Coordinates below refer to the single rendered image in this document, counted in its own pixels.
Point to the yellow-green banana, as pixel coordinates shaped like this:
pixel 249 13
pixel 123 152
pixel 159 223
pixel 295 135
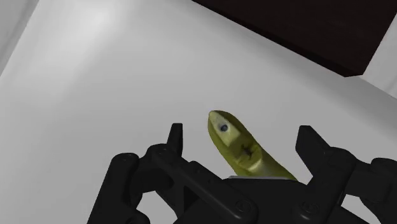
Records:
pixel 240 145

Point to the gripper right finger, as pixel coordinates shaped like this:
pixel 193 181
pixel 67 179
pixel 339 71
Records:
pixel 332 167

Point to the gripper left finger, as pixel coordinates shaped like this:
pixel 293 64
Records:
pixel 173 173

